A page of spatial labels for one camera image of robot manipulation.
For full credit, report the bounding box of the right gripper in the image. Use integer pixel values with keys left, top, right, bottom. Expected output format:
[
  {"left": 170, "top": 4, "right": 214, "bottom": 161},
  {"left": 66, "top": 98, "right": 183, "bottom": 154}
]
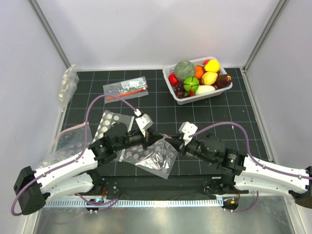
[{"left": 165, "top": 132, "right": 215, "bottom": 165}]

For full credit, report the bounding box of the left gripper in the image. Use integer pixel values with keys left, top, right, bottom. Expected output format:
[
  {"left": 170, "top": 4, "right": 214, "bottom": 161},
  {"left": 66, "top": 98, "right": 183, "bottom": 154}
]
[{"left": 114, "top": 126, "right": 163, "bottom": 151}]

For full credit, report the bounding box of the pink zipper dotted bag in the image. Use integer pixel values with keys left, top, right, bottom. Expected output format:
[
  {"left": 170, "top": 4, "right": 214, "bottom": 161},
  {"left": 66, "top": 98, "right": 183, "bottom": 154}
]
[{"left": 117, "top": 137, "right": 178, "bottom": 179}]

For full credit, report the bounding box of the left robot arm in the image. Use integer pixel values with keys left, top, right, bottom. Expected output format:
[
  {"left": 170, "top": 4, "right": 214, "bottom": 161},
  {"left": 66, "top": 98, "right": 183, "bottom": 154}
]
[{"left": 11, "top": 123, "right": 163, "bottom": 216}]

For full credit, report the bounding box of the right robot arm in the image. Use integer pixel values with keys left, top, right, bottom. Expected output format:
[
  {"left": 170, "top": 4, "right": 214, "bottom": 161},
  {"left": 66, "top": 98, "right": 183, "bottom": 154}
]
[{"left": 166, "top": 136, "right": 312, "bottom": 209}]

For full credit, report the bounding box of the white zipper dotted bag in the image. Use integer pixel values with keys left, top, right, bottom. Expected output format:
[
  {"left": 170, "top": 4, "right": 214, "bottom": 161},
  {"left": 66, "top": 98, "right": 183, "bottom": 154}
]
[{"left": 93, "top": 110, "right": 134, "bottom": 143}]

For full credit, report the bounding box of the red zipper clear bag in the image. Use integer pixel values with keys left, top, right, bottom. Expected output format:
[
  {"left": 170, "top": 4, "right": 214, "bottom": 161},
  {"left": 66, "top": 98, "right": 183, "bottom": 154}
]
[{"left": 103, "top": 76, "right": 149, "bottom": 100}]

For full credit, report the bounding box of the black grid cutting mat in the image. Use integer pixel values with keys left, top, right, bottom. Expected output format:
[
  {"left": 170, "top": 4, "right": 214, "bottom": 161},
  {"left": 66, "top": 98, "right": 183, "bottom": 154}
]
[{"left": 62, "top": 68, "right": 273, "bottom": 176}]

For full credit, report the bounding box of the purple grapes bunch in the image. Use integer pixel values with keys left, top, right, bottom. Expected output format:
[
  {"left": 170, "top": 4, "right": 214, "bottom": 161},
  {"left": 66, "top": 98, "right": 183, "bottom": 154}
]
[{"left": 173, "top": 82, "right": 185, "bottom": 99}]

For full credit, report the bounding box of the red chili pepper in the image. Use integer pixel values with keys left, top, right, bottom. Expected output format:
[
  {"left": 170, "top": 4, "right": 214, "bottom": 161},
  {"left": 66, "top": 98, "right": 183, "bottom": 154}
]
[{"left": 184, "top": 90, "right": 195, "bottom": 98}]

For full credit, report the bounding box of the red tomato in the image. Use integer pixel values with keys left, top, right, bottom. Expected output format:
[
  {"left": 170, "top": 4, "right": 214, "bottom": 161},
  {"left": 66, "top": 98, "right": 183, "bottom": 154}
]
[{"left": 168, "top": 73, "right": 179, "bottom": 86}]

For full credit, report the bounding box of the bright green round fruit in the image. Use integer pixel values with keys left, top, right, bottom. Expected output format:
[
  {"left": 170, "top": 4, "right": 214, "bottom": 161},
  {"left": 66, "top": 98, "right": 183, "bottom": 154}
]
[{"left": 183, "top": 77, "right": 199, "bottom": 92}]

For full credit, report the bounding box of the white plastic basket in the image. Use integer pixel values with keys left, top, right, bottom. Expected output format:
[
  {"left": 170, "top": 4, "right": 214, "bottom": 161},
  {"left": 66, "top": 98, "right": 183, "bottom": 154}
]
[{"left": 162, "top": 56, "right": 234, "bottom": 106}]

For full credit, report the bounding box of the yellow lemon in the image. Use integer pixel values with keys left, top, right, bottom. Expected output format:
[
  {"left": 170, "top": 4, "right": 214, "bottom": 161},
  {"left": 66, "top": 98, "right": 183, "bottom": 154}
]
[{"left": 201, "top": 72, "right": 218, "bottom": 85}]

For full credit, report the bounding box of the green netted melon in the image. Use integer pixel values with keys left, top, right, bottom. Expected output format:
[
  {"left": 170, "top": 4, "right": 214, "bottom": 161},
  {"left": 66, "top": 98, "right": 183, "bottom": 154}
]
[{"left": 174, "top": 60, "right": 196, "bottom": 82}]

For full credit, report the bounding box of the orange fruit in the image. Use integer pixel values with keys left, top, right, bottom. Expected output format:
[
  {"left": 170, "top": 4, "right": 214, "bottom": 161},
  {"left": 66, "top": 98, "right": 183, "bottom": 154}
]
[{"left": 195, "top": 65, "right": 204, "bottom": 79}]

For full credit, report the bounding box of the dark red apple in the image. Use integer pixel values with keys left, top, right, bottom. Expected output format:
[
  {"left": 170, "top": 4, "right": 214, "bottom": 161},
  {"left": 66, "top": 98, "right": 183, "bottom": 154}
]
[{"left": 214, "top": 74, "right": 232, "bottom": 89}]

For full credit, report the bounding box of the yellow red peach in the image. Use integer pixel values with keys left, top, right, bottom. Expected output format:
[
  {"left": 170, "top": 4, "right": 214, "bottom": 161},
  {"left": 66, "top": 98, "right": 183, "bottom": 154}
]
[{"left": 204, "top": 59, "right": 220, "bottom": 73}]

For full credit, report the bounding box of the crumpled bags pile left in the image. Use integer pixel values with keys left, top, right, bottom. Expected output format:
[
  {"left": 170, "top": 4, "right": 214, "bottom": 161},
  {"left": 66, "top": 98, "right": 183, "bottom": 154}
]
[{"left": 33, "top": 123, "right": 93, "bottom": 170}]

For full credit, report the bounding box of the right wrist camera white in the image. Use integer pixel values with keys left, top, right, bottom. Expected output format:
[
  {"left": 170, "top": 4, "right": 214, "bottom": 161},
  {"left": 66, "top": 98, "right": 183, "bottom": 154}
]
[{"left": 178, "top": 121, "right": 198, "bottom": 146}]

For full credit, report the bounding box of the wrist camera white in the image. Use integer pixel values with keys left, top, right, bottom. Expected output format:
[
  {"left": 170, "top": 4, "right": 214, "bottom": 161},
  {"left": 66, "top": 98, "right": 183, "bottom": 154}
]
[
  {"left": 134, "top": 109, "right": 153, "bottom": 134},
  {"left": 178, "top": 121, "right": 198, "bottom": 146}
]

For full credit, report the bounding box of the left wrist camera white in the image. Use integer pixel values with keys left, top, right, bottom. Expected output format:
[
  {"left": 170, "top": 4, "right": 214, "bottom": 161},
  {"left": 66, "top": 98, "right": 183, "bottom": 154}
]
[{"left": 134, "top": 109, "right": 153, "bottom": 134}]

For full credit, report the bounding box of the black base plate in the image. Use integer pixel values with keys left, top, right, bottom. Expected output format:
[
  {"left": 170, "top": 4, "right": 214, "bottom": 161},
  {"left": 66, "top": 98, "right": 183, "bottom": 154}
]
[{"left": 102, "top": 175, "right": 238, "bottom": 201}]

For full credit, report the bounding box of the white slotted cable duct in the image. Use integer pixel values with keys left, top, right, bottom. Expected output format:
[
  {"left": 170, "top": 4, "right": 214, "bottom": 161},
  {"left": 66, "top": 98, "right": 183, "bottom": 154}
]
[{"left": 44, "top": 197, "right": 223, "bottom": 208}]

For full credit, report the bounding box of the bag stack at wall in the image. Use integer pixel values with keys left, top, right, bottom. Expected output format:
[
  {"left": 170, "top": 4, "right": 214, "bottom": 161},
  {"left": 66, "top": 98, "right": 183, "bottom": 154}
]
[{"left": 58, "top": 64, "right": 79, "bottom": 112}]

